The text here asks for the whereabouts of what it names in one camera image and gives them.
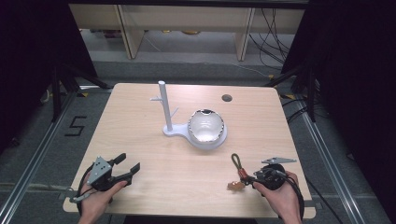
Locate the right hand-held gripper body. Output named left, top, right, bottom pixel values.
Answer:
left=254, top=157, right=298, bottom=191

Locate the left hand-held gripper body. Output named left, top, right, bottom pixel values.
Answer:
left=86, top=156, right=123, bottom=192

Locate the keychain with brown charm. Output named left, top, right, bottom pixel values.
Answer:
left=226, top=152, right=250, bottom=191

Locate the person's left hand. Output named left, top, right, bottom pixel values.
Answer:
left=78, top=180, right=129, bottom=218

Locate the person's right hand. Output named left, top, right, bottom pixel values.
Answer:
left=252, top=171, right=302, bottom=219

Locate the grey plug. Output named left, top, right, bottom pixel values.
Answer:
left=68, top=191, right=94, bottom=204

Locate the silver metal bowl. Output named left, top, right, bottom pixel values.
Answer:
left=187, top=108, right=226, bottom=144

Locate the white peg stand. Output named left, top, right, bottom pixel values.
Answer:
left=149, top=80, right=229, bottom=150

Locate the black metal stand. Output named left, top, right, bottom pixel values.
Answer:
left=50, top=62, right=110, bottom=123
left=264, top=64, right=319, bottom=123

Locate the black curtain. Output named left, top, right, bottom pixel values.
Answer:
left=281, top=0, right=396, bottom=223
left=0, top=0, right=98, bottom=153

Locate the light wooden desk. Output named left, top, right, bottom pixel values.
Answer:
left=68, top=3, right=306, bottom=62

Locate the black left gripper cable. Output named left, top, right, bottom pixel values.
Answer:
left=76, top=163, right=96, bottom=217

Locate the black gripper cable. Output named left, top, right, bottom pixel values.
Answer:
left=76, top=163, right=96, bottom=217
left=274, top=169, right=306, bottom=220

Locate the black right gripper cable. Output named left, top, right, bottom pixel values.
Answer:
left=274, top=169, right=306, bottom=220

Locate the thin black floor cable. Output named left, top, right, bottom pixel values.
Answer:
left=305, top=177, right=345, bottom=224

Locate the aluminium rail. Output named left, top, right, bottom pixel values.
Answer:
left=299, top=105, right=365, bottom=224
left=0, top=89, right=78, bottom=224

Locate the thin white cable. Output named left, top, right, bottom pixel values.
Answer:
left=232, top=63, right=273, bottom=78

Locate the bundle of black cables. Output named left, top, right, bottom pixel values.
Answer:
left=247, top=7, right=295, bottom=72

